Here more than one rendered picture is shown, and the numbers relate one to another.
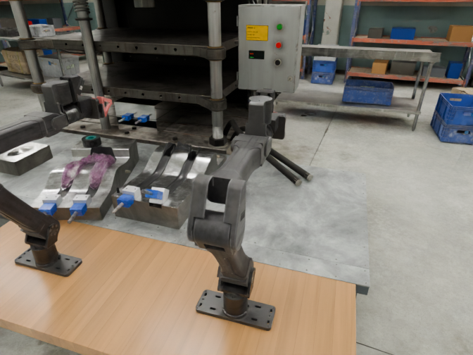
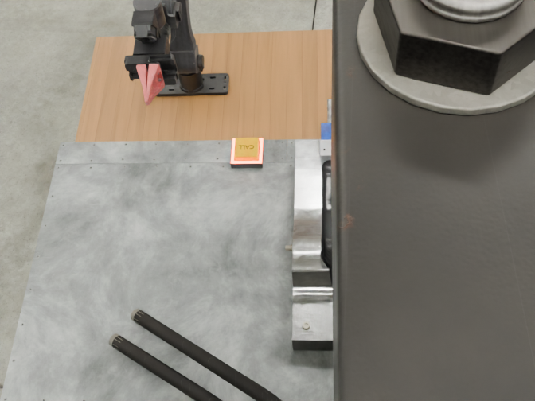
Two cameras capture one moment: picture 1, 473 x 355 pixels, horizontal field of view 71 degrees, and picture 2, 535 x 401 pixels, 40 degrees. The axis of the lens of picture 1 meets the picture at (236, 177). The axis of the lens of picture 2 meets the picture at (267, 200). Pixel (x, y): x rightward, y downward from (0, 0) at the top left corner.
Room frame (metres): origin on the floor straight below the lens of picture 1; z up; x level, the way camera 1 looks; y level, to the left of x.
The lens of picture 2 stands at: (1.96, -0.06, 2.31)
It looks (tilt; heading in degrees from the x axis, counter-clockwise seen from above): 57 degrees down; 170
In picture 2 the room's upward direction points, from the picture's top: 7 degrees counter-clockwise
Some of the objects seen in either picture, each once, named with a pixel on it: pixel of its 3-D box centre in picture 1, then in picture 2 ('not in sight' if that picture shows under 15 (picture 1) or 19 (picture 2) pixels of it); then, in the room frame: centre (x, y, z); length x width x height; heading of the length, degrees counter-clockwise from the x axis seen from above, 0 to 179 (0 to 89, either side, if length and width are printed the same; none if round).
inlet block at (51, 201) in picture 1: (46, 210); not in sight; (0.96, 0.66, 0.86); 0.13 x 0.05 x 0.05; 179
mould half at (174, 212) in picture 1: (176, 174); (351, 234); (1.20, 0.25, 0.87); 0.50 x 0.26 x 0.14; 162
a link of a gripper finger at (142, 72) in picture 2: not in sight; (155, 84); (0.92, -0.09, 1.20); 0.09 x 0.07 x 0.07; 163
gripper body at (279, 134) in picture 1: (265, 128); (153, 58); (0.85, -0.08, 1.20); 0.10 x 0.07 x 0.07; 73
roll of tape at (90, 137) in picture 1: (91, 141); not in sight; (1.41, 0.66, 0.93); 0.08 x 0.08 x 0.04
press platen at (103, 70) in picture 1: (157, 89); not in sight; (2.22, 0.53, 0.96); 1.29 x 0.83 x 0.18; 72
